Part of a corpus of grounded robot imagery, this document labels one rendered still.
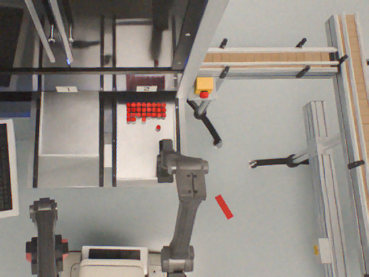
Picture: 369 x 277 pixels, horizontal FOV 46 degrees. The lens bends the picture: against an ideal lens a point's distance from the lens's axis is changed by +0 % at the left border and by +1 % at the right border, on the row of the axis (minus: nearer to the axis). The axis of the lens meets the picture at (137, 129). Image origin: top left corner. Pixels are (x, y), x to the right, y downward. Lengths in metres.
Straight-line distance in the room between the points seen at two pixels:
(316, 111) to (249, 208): 0.76
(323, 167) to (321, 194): 0.14
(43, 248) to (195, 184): 0.46
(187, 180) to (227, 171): 1.65
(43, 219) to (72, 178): 0.57
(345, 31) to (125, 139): 1.12
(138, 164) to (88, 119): 0.31
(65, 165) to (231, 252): 1.33
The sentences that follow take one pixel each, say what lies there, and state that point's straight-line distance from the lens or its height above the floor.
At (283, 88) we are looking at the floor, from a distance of 3.11.
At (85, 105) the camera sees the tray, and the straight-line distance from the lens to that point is 1.96.
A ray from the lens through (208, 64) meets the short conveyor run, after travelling 1.96.
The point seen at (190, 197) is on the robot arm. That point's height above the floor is 1.55.
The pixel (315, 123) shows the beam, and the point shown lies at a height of 0.55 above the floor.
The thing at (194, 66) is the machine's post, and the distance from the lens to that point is 1.64.
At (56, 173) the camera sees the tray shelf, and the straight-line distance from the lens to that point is 1.90.
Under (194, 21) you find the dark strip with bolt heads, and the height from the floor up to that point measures 1.58.
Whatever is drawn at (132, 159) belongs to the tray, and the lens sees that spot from 1.89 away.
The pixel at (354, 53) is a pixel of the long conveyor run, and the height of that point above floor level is 0.93.
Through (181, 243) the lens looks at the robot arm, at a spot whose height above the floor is 1.37.
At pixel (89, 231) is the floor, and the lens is 2.74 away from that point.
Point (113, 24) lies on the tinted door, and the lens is 1.35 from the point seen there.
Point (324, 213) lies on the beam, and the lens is 2.42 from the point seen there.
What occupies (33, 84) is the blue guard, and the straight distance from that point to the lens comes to 1.81.
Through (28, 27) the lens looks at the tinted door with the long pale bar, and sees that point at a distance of 1.39.
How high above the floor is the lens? 2.73
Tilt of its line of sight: 75 degrees down
